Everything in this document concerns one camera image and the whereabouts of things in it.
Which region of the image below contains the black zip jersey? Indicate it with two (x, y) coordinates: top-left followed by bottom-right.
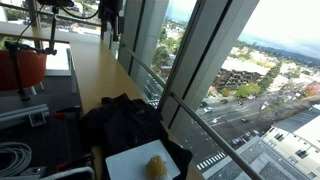
(79, 93), (193, 180)

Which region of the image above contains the metal window handrail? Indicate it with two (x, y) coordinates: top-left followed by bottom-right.
(122, 44), (264, 180)

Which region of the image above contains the aluminium extrusion bar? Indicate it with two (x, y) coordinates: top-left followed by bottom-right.
(0, 104), (50, 129)

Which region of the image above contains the orange chair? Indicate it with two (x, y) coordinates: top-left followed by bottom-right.
(0, 50), (47, 91)

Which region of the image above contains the red handled black clamp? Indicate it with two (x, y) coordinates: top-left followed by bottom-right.
(54, 106), (81, 118)

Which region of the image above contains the red handled clamp front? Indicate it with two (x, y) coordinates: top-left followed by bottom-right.
(55, 153), (95, 172)

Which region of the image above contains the coiled white cable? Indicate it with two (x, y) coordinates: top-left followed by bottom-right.
(0, 142), (33, 178)

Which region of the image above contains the black camera tripod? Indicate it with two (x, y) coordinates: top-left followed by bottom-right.
(4, 0), (74, 101)

